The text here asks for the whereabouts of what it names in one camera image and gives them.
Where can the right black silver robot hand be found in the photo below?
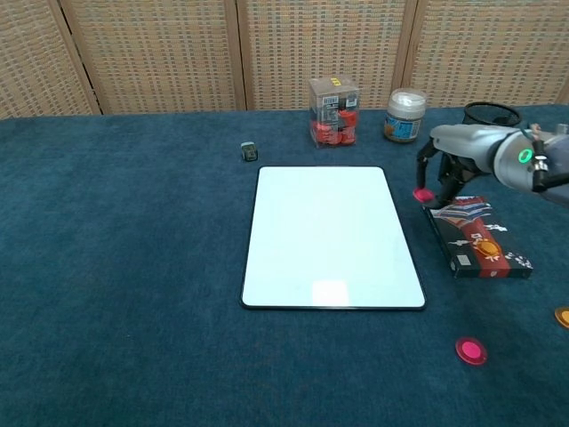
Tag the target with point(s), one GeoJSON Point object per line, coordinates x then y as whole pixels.
{"type": "Point", "coordinates": [462, 144]}

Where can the pink disc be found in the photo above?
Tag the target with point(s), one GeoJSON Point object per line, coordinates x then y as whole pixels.
{"type": "Point", "coordinates": [422, 195]}
{"type": "Point", "coordinates": [471, 350]}

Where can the white rectangular board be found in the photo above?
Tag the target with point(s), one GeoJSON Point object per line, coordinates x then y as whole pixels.
{"type": "Point", "coordinates": [329, 240]}

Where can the black mesh pen holder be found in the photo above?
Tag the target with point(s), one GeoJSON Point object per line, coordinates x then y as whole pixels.
{"type": "Point", "coordinates": [484, 113]}

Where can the jar with white lid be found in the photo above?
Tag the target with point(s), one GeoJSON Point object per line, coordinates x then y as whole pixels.
{"type": "Point", "coordinates": [403, 118]}

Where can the black red printed card box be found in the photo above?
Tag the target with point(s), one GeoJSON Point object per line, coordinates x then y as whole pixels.
{"type": "Point", "coordinates": [471, 262]}

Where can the clear plastic box red contents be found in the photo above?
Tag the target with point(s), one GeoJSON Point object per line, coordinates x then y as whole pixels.
{"type": "Point", "coordinates": [333, 115]}

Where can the small dark grey block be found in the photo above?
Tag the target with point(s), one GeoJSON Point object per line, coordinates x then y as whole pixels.
{"type": "Point", "coordinates": [249, 152]}

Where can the woven bamboo folding screen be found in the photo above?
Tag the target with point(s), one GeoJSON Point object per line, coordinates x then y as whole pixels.
{"type": "Point", "coordinates": [178, 58]}

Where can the blue felt table cover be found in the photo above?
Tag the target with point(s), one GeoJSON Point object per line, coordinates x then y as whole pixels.
{"type": "Point", "coordinates": [133, 267]}

